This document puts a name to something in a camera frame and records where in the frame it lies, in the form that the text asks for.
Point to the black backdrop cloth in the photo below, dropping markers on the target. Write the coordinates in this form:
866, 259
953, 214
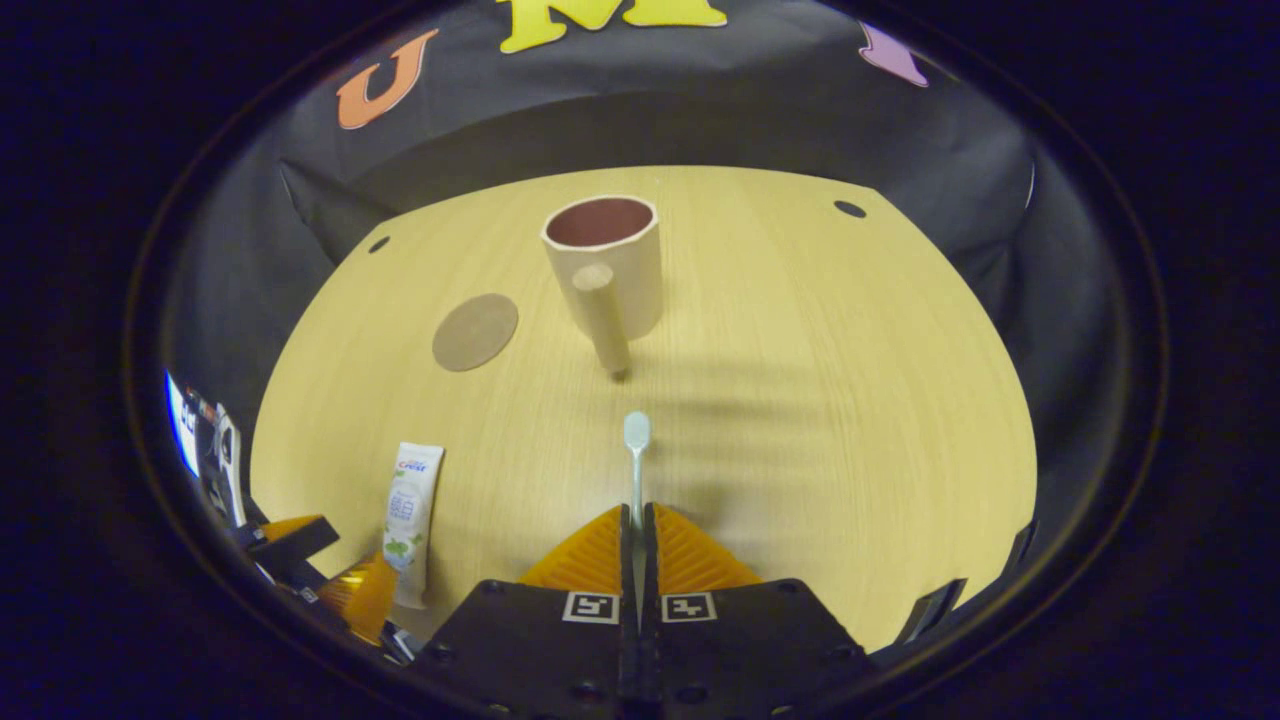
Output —
760, 110

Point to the white bar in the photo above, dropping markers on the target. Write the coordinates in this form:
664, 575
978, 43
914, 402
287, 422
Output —
236, 470

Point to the beige cup with brown inside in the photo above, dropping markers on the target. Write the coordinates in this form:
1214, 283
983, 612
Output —
625, 280

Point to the white and green toothbrush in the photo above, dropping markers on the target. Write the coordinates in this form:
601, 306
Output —
637, 432

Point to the round brown coaster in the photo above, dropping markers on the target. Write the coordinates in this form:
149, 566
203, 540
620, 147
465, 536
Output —
475, 332

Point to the blue lit screen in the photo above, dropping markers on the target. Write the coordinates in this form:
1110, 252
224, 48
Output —
182, 425

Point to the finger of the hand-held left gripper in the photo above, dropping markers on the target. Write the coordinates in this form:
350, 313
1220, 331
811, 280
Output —
295, 540
365, 600

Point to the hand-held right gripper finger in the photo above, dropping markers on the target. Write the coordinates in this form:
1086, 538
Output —
648, 560
628, 560

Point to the white toothpaste tube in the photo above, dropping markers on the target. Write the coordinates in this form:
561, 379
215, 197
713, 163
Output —
410, 510

